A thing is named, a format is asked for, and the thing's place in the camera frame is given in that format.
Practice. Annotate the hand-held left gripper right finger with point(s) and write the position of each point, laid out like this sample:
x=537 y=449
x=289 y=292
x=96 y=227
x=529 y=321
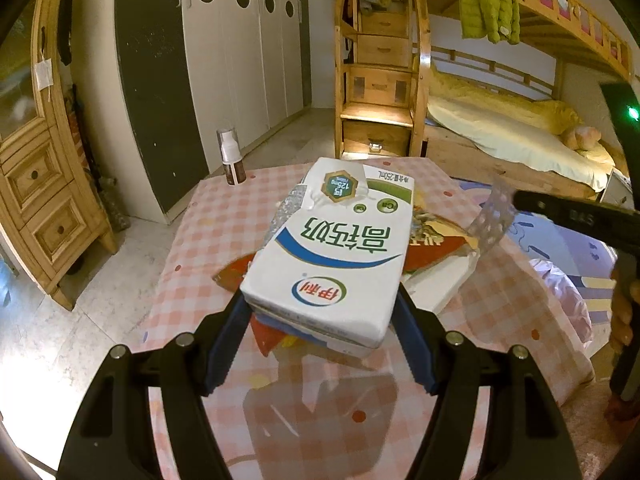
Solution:
x=412 y=340

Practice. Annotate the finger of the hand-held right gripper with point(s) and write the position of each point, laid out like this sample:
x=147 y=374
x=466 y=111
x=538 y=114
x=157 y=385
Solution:
x=590 y=222

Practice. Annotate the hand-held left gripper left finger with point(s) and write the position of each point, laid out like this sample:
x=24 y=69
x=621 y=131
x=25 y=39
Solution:
x=227 y=345

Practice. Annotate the silver patterned wrapper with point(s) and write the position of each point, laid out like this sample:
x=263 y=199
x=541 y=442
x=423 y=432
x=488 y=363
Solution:
x=492 y=220

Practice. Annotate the white green milk carton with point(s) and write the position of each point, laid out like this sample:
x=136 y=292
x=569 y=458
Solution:
x=330 y=260

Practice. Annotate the person's right hand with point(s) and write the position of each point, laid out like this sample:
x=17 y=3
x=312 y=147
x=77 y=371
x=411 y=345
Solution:
x=625 y=315

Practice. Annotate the white side cabinet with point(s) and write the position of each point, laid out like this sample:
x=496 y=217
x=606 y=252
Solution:
x=615 y=190

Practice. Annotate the pink plush toy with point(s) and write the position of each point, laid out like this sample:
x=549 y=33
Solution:
x=580 y=137

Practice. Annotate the rainbow oval rug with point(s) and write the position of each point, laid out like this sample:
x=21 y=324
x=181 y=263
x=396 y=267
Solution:
x=545 y=242

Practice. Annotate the orange textured packet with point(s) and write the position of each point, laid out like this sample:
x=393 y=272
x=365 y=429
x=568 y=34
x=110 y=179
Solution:
x=232 y=272

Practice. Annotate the red snack wrapper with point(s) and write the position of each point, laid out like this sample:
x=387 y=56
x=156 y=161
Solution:
x=435 y=250

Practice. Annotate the pink checkered tablecloth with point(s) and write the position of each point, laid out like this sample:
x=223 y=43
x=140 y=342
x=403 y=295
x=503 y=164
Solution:
x=200 y=240

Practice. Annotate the pale yellow bedsheet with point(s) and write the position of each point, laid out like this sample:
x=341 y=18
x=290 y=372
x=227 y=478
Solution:
x=500 y=135

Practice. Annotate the yellow quilt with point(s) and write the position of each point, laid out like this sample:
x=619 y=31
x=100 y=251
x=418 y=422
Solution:
x=500 y=100

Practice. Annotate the wooden bunk bed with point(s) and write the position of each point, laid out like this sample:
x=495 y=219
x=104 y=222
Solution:
x=450 y=155

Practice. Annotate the brown spray bottle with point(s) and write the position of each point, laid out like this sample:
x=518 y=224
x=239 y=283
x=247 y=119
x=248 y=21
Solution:
x=232 y=165

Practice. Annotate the green puffer jacket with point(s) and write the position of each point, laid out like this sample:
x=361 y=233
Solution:
x=485 y=5

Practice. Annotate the wooden cabinet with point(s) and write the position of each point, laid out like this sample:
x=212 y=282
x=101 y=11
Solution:
x=45 y=185

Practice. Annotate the wooden staircase drawers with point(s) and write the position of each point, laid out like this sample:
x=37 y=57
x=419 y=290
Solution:
x=375 y=85

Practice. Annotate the dark wardrobe door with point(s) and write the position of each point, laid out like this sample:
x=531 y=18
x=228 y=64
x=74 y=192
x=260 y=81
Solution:
x=155 y=85

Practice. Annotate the white wardrobe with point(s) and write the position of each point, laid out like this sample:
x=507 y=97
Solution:
x=240 y=60

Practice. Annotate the white paper tag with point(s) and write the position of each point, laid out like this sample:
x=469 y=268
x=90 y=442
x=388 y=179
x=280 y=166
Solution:
x=43 y=74

